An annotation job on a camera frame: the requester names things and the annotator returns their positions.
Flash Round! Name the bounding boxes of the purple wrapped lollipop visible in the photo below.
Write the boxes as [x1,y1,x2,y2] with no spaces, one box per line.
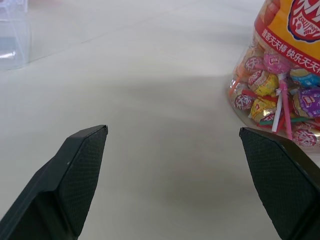
[291,87,320,119]

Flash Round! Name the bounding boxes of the pink wrapped lollipop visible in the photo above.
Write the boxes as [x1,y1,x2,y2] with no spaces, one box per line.
[263,52,293,140]

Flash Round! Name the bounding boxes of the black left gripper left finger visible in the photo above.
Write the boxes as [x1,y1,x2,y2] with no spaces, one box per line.
[0,124,109,240]

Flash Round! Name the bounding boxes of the clear plastic box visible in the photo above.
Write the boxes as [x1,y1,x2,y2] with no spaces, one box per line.
[0,0,33,71]

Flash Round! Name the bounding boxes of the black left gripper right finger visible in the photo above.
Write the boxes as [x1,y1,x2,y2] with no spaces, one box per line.
[238,126,320,240]

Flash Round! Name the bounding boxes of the clear lollipop jar orange label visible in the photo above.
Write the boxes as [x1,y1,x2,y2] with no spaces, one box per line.
[226,0,320,148]

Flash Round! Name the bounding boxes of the yellow wrapped lollipop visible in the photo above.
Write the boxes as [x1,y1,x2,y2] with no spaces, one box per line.
[247,69,280,98]

